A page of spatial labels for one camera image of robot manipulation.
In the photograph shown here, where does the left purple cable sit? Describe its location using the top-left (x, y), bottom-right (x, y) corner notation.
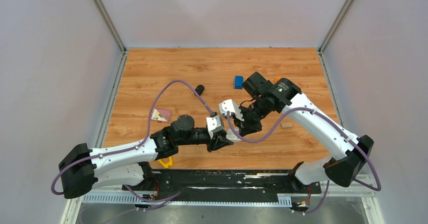
top-left (51, 79), bottom-right (215, 195)

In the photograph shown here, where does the small wooden block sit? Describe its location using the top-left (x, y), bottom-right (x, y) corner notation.
top-left (281, 123), bottom-right (293, 129)

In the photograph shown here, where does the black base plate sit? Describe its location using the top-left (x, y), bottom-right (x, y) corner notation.
top-left (122, 169), bottom-right (322, 203)

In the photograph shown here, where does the pink picture card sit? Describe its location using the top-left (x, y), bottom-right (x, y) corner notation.
top-left (150, 108), bottom-right (172, 122)

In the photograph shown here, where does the white earbud charging case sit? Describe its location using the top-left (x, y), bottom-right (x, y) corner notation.
top-left (226, 129), bottom-right (241, 142)

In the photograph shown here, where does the black earbud charging case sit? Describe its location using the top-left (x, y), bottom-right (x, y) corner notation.
top-left (194, 85), bottom-right (205, 96)

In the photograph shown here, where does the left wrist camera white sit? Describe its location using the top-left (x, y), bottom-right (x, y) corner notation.
top-left (206, 115), bottom-right (224, 139)

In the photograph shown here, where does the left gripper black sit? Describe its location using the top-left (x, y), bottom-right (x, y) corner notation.
top-left (178, 128), bottom-right (234, 153)

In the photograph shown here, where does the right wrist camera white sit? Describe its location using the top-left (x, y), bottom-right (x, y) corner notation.
top-left (219, 99), bottom-right (244, 122)

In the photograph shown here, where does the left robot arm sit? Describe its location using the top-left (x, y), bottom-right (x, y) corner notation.
top-left (59, 115), bottom-right (238, 199)

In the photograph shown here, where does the aluminium slotted rail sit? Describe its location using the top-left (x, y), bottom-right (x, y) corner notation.
top-left (83, 174), bottom-right (376, 208)

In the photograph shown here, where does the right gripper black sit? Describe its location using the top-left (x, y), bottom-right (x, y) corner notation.
top-left (232, 96), bottom-right (272, 137)

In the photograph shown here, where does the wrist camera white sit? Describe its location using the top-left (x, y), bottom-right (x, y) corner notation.
top-left (206, 115), bottom-right (224, 139)
top-left (219, 99), bottom-right (244, 122)

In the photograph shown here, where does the blue toy block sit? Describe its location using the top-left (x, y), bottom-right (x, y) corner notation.
top-left (234, 75), bottom-right (244, 89)

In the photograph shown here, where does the yellow triangular plastic frame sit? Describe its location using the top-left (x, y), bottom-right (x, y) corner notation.
top-left (158, 156), bottom-right (174, 169)

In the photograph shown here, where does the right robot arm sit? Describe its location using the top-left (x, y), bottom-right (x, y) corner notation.
top-left (234, 72), bottom-right (374, 193)

